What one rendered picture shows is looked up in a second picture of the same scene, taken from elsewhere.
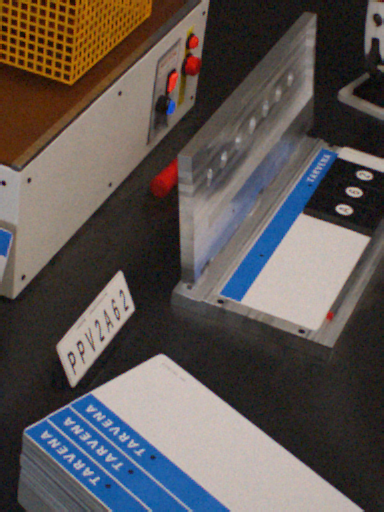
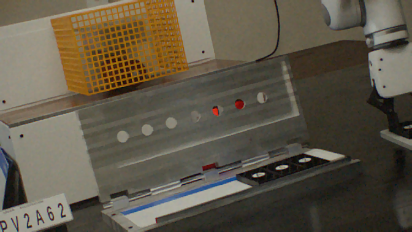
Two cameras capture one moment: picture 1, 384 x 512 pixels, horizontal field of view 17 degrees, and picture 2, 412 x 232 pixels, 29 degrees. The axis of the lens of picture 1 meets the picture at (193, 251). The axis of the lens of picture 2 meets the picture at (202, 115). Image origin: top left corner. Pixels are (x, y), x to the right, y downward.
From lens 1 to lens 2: 148 cm
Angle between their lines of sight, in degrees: 53
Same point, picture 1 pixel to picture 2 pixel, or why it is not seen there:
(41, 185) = (41, 143)
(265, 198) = (228, 175)
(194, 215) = (89, 151)
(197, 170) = (88, 121)
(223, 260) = (151, 199)
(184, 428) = not seen: outside the picture
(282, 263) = (181, 200)
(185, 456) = not seen: outside the picture
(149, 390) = not seen: outside the picture
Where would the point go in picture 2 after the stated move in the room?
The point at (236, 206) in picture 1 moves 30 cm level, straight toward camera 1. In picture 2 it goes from (165, 164) to (21, 220)
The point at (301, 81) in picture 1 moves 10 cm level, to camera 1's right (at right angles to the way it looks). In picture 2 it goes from (286, 104) to (323, 104)
